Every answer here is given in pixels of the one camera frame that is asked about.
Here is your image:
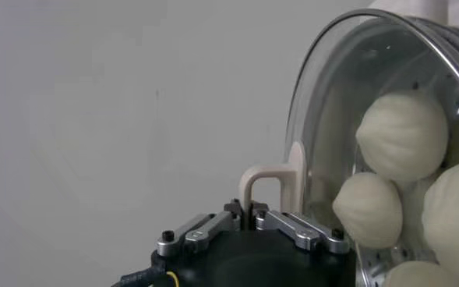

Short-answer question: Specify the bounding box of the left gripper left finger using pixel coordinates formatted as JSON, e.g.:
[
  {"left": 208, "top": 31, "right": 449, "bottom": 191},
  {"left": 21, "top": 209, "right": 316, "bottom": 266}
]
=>
[{"left": 157, "top": 198, "right": 242, "bottom": 258}]

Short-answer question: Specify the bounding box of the glass lid with cream handle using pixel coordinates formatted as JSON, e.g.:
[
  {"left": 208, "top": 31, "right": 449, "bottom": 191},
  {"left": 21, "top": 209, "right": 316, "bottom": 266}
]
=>
[{"left": 238, "top": 8, "right": 459, "bottom": 287}]

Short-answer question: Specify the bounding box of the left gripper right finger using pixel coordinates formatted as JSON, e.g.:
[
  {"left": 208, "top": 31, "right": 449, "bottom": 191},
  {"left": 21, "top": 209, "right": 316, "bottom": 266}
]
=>
[{"left": 252, "top": 200, "right": 351, "bottom": 254}]

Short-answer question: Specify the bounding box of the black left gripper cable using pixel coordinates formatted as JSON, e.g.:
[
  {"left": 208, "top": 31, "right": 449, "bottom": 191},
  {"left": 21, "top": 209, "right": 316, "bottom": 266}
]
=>
[{"left": 110, "top": 264, "right": 182, "bottom": 287}]

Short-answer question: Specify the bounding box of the white steamed baozi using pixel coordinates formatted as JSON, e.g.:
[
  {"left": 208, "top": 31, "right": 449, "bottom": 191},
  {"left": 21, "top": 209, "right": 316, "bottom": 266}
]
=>
[
  {"left": 355, "top": 90, "right": 450, "bottom": 184},
  {"left": 422, "top": 158, "right": 459, "bottom": 285},
  {"left": 383, "top": 260, "right": 459, "bottom": 287},
  {"left": 332, "top": 172, "right": 404, "bottom": 250}
]

